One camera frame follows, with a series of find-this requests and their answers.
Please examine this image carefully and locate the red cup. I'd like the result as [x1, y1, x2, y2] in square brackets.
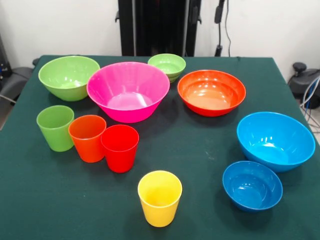
[100, 124, 140, 174]

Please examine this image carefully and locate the light blue bowl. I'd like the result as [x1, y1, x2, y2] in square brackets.
[236, 111, 316, 173]

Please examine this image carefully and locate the large pink bowl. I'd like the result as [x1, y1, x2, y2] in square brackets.
[86, 61, 171, 124]

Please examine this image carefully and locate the dark green table cloth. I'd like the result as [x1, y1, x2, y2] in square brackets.
[0, 54, 320, 240]

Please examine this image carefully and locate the small green bowl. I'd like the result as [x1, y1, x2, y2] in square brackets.
[147, 53, 187, 84]

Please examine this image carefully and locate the orange bowl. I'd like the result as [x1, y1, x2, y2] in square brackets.
[177, 69, 247, 118]

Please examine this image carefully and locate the orange cup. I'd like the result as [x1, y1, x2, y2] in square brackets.
[68, 114, 108, 164]

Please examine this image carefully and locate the yellow cup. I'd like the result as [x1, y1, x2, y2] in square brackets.
[137, 170, 183, 228]

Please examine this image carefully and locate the large green bowl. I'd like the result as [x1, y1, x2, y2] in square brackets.
[37, 55, 101, 102]

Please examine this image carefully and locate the green cup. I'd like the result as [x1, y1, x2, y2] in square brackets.
[36, 105, 75, 153]

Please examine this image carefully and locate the small dark blue bowl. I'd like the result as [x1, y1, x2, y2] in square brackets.
[222, 160, 284, 213]

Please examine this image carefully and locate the black wheeled base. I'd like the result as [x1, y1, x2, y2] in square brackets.
[0, 66, 34, 102]
[287, 62, 320, 101]

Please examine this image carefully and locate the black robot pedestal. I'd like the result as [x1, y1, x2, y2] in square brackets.
[115, 0, 202, 57]

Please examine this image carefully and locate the black cable with adapter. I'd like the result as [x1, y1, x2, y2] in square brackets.
[214, 0, 232, 58]

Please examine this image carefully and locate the tangle of cables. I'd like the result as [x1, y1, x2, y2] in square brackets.
[299, 74, 320, 132]

